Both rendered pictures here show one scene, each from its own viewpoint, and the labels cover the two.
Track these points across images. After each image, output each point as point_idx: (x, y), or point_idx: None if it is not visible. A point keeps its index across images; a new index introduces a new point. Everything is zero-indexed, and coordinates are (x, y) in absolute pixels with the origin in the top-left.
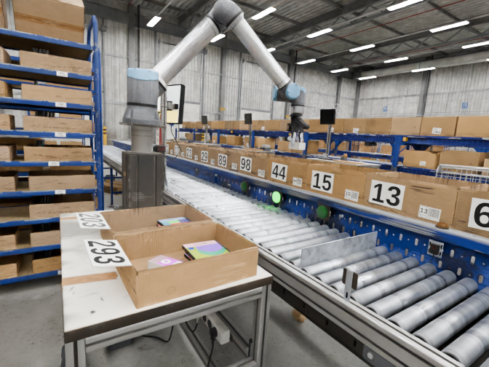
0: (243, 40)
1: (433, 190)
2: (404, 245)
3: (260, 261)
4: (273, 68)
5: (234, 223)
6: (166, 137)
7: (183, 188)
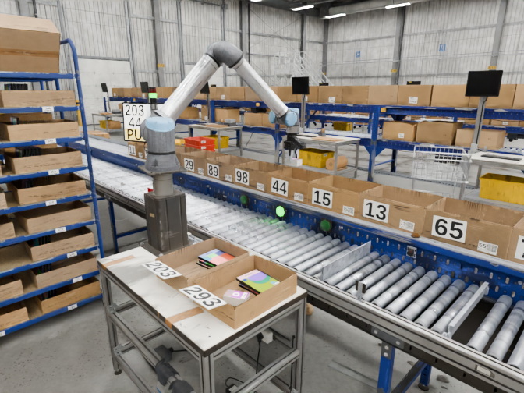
0: (245, 79)
1: (408, 209)
2: (390, 249)
3: None
4: (274, 101)
5: (254, 245)
6: None
7: None
